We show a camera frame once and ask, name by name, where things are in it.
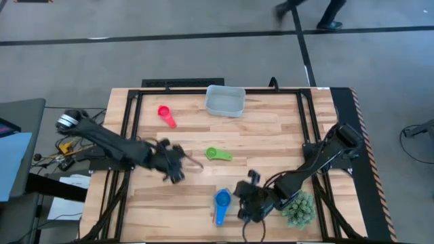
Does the red measuring cup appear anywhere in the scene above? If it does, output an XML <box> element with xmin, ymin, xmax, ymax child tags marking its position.
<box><xmin>157</xmin><ymin>104</ymin><xmax>178</xmax><ymax>129</ymax></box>

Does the green artificial plant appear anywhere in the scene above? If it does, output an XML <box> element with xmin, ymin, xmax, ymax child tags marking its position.
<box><xmin>280</xmin><ymin>189</ymin><xmax>317</xmax><ymax>230</ymax></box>

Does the person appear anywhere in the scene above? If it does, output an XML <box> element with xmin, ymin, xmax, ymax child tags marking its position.
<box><xmin>273</xmin><ymin>0</ymin><xmax>348</xmax><ymax>33</ymax></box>

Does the white paper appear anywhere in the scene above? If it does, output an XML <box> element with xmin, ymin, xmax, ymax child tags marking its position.
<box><xmin>47</xmin><ymin>174</ymin><xmax>92</xmax><ymax>222</ymax></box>

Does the black hazard-striped panel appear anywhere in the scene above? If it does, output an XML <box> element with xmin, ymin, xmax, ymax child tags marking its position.
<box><xmin>330</xmin><ymin>87</ymin><xmax>398</xmax><ymax>243</ymax></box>

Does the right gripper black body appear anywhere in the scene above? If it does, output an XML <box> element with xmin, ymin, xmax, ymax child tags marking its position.
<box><xmin>242</xmin><ymin>169</ymin><xmax>283</xmax><ymax>224</ymax></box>

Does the grey plastic basket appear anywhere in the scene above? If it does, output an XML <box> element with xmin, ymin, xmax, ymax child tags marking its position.
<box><xmin>203</xmin><ymin>84</ymin><xmax>247</xmax><ymax>119</ymax></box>

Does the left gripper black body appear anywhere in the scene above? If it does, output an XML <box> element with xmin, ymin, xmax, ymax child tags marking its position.
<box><xmin>148</xmin><ymin>138</ymin><xmax>186</xmax><ymax>185</ymax></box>

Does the yellow tool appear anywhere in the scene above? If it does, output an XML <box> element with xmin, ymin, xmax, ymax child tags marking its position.
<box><xmin>58</xmin><ymin>141</ymin><xmax>75</xmax><ymax>155</ymax></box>

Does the grey side desk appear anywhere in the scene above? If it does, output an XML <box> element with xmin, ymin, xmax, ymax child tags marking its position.
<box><xmin>0</xmin><ymin>98</ymin><xmax>47</xmax><ymax>204</ymax></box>

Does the black metal table frame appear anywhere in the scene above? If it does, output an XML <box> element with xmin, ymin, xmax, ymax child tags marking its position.
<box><xmin>79</xmin><ymin>86</ymin><xmax>368</xmax><ymax>243</ymax></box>

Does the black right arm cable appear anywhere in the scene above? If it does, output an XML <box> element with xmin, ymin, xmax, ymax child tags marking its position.
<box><xmin>241</xmin><ymin>219</ymin><xmax>266</xmax><ymax>243</ymax></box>

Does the blue sheet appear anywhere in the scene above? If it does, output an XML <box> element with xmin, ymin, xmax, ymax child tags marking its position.
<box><xmin>0</xmin><ymin>131</ymin><xmax>33</xmax><ymax>203</ymax></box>

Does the green measuring cup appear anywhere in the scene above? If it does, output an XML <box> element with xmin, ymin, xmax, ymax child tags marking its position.
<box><xmin>204</xmin><ymin>146</ymin><xmax>234</xmax><ymax>163</ymax></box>

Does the blue measuring cup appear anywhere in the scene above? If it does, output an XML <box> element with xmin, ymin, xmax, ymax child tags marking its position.
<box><xmin>214</xmin><ymin>189</ymin><xmax>233</xmax><ymax>226</ymax></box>

